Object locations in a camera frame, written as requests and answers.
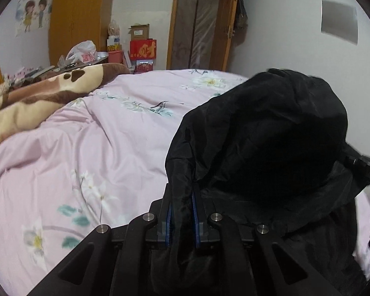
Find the brown dog print blanket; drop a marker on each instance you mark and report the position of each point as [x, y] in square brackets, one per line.
[27, 107]

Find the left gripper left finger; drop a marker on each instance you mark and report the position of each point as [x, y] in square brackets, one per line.
[164, 226]

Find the red gift box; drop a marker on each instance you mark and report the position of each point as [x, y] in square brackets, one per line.
[142, 49]

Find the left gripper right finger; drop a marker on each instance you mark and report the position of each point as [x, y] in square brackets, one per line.
[200, 218]

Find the black hooded puffer jacket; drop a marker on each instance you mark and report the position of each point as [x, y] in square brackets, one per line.
[267, 151]

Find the cartoon couple wall sticker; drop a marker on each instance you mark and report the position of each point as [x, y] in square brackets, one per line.
[32, 15]

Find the white plastic bag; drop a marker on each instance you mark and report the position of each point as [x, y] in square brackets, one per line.
[83, 52]

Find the wooden door with frame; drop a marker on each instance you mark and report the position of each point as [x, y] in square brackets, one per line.
[200, 34]

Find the wooden wardrobe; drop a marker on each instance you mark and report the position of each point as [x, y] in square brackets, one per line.
[75, 21]

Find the pink storage bin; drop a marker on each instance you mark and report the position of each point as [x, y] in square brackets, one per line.
[115, 56]

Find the brown cardboard box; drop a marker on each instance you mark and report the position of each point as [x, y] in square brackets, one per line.
[139, 32]

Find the hanging dark bags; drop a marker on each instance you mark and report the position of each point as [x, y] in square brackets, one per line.
[240, 24]

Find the pink floral duvet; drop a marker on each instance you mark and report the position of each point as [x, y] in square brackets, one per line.
[79, 193]

